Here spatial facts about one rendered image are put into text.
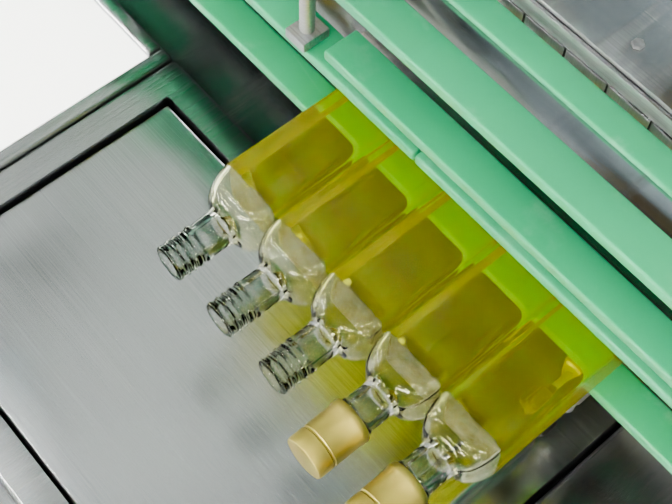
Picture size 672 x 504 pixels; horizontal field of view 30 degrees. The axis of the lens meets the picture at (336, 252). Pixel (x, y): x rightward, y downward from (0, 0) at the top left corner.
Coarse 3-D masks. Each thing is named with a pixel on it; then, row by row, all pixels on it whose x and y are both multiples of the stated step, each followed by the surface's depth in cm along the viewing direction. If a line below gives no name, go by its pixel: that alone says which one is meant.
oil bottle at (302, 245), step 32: (384, 160) 91; (320, 192) 90; (352, 192) 90; (384, 192) 90; (416, 192) 90; (288, 224) 88; (320, 224) 88; (352, 224) 88; (384, 224) 89; (288, 256) 87; (320, 256) 87; (288, 288) 88
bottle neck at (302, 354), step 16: (304, 336) 85; (320, 336) 85; (272, 352) 85; (288, 352) 85; (304, 352) 85; (320, 352) 85; (336, 352) 86; (272, 368) 84; (288, 368) 84; (304, 368) 85; (272, 384) 86; (288, 384) 85
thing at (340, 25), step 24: (264, 0) 96; (288, 0) 96; (288, 24) 95; (336, 24) 95; (360, 24) 95; (312, 48) 94; (336, 72) 93; (360, 96) 92; (384, 120) 91; (408, 144) 90; (432, 168) 89; (456, 192) 88; (480, 216) 87; (504, 240) 86; (528, 264) 85; (552, 288) 85; (576, 312) 84; (600, 336) 83; (624, 360) 83; (648, 384) 82
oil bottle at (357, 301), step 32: (416, 224) 88; (448, 224) 88; (352, 256) 87; (384, 256) 87; (416, 256) 87; (448, 256) 87; (320, 288) 86; (352, 288) 86; (384, 288) 86; (416, 288) 86; (320, 320) 86; (352, 320) 85; (384, 320) 85; (352, 352) 86
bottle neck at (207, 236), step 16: (192, 224) 90; (208, 224) 90; (224, 224) 90; (176, 240) 89; (192, 240) 89; (208, 240) 89; (224, 240) 90; (160, 256) 90; (176, 256) 89; (192, 256) 89; (208, 256) 90; (176, 272) 89
